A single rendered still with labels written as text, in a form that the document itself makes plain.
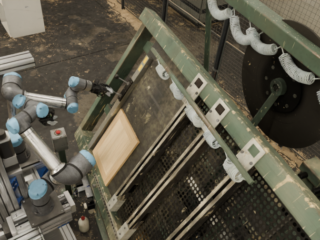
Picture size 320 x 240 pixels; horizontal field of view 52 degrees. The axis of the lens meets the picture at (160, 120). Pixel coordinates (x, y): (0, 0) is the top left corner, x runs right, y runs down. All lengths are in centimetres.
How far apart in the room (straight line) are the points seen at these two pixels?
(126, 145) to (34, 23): 409
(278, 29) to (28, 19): 474
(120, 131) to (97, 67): 285
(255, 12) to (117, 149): 136
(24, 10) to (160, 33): 399
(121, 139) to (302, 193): 145
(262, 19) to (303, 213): 118
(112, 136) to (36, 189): 74
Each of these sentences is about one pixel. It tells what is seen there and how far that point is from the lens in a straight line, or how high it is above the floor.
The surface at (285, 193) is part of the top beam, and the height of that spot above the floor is 191.
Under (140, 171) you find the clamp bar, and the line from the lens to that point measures 219.
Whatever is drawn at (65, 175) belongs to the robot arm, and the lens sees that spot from 182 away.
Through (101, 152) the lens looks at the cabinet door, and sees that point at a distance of 271.
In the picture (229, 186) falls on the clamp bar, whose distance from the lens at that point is 169.
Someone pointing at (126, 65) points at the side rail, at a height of 151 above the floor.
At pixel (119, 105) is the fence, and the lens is 258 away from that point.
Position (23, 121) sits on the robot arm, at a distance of 177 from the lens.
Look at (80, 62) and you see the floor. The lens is 540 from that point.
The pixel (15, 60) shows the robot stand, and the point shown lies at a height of 203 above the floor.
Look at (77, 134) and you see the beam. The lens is 303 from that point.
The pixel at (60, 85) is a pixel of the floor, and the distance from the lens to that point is 498.
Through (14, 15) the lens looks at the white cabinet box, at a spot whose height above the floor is 40.
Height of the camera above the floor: 303
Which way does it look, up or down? 44 degrees down
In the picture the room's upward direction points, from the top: 7 degrees clockwise
